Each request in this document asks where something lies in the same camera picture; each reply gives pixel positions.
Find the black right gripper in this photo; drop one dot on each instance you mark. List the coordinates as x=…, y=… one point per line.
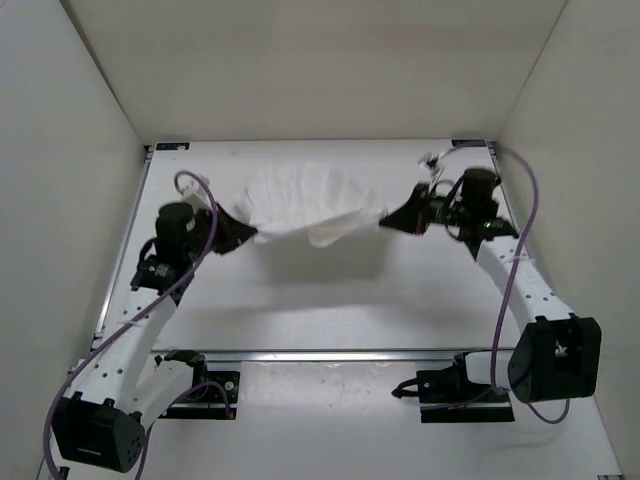
x=413, y=215

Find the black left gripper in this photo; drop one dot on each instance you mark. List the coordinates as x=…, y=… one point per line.
x=236, y=229

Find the white pleated skirt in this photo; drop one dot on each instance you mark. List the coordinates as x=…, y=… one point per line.
x=322, y=202

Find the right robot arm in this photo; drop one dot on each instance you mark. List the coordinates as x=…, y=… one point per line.
x=557, y=354

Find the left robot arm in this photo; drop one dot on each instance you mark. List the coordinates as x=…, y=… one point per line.
x=104, y=411

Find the right corner marker tag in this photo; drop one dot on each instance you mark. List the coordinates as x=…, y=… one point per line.
x=468, y=143

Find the corner marker tag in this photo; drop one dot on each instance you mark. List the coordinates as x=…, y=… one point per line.
x=172, y=146
x=468, y=143

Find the left corner marker tag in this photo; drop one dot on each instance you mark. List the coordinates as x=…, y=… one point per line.
x=172, y=146

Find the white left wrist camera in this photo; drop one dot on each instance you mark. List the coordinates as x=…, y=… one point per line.
x=192, y=192

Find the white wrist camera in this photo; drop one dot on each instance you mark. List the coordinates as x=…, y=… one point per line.
x=192, y=192
x=431, y=162

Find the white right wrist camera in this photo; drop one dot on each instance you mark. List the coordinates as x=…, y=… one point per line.
x=431, y=162

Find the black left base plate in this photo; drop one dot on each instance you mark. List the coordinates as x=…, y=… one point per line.
x=216, y=398

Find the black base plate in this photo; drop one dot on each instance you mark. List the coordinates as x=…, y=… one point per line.
x=446, y=396
x=216, y=398

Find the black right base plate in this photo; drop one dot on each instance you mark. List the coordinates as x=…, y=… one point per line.
x=446, y=396

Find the aluminium front table rail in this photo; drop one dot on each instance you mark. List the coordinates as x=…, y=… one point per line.
x=334, y=356

